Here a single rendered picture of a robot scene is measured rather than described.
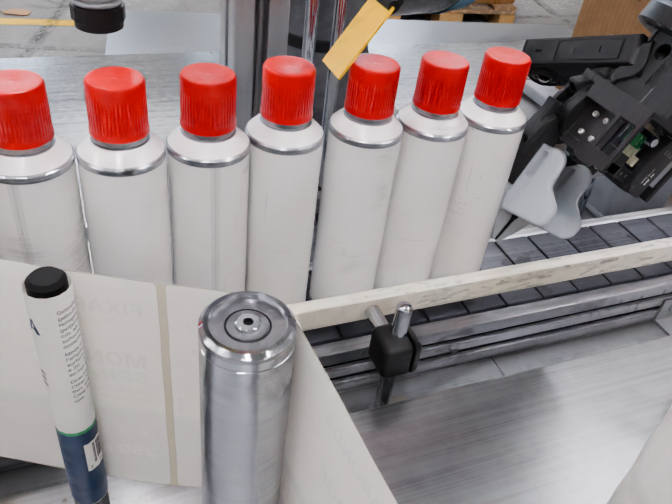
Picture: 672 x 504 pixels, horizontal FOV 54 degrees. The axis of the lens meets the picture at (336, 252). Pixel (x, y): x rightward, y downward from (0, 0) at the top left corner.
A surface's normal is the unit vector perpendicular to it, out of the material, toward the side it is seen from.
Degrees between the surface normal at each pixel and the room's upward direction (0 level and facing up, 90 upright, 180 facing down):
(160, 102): 0
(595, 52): 60
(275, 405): 90
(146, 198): 90
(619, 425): 0
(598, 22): 90
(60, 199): 90
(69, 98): 0
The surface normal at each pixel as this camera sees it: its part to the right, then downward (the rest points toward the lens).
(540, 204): -0.78, -0.23
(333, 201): -0.61, 0.44
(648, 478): -0.98, -0.19
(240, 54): 0.36, 0.61
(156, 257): 0.81, 0.43
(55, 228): 0.64, 0.53
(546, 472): 0.11, -0.78
